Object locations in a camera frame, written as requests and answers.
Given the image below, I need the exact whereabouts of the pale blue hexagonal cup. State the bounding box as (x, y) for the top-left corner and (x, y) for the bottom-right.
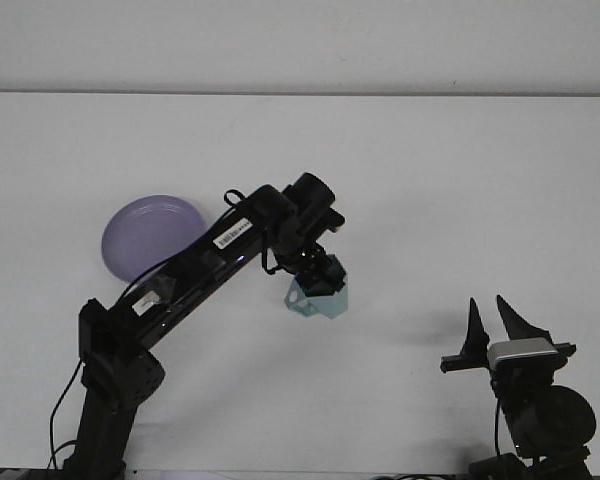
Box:
(284, 254), (350, 321)

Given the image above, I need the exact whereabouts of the pale purple round plate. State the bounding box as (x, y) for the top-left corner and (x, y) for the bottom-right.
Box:
(101, 194), (209, 284)

